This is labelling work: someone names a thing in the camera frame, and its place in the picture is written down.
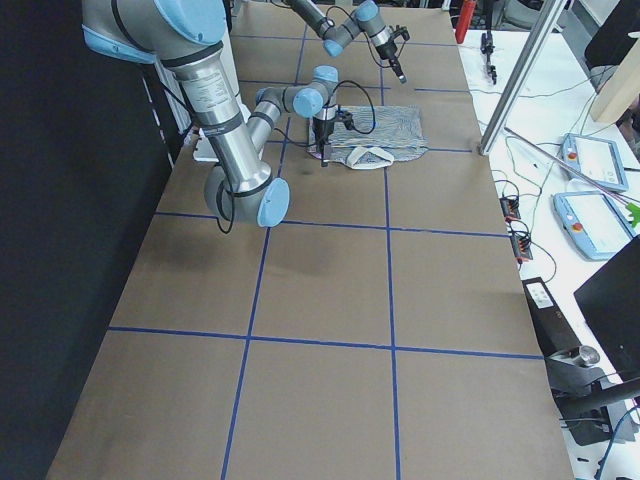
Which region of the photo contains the red cylinder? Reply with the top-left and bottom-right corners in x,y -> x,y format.
455,0 -> 477,44

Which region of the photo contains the black box white label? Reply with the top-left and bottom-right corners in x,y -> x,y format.
522,277 -> 582,357

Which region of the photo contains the metal reacher grabber stick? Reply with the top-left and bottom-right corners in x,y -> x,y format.
503,126 -> 640,224

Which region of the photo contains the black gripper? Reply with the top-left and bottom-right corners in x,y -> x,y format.
312,118 -> 335,167
375,40 -> 407,84

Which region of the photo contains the orange black connector block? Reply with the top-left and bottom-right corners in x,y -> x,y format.
510,231 -> 533,264
499,196 -> 521,221

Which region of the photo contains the near blue teach pendant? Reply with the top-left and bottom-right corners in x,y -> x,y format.
552,191 -> 636,261

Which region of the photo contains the far blue teach pendant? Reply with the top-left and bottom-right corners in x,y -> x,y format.
561,133 -> 629,192

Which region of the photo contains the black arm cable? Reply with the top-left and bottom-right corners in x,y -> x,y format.
324,5 -> 401,66
214,80 -> 377,235

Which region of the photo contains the black monitor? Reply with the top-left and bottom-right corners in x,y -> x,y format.
574,237 -> 639,371

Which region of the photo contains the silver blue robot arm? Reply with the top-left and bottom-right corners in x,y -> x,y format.
82,1 -> 339,227
285,0 -> 410,83

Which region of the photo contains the navy white striped polo shirt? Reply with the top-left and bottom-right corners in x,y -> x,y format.
308,106 -> 428,170

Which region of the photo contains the blue teach pendant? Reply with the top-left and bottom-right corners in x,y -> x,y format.
552,191 -> 636,261
561,133 -> 629,192

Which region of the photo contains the black clamp metal knob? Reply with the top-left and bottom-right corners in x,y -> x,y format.
545,346 -> 639,446

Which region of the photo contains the aluminium frame post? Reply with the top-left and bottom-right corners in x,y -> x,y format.
478,0 -> 566,156

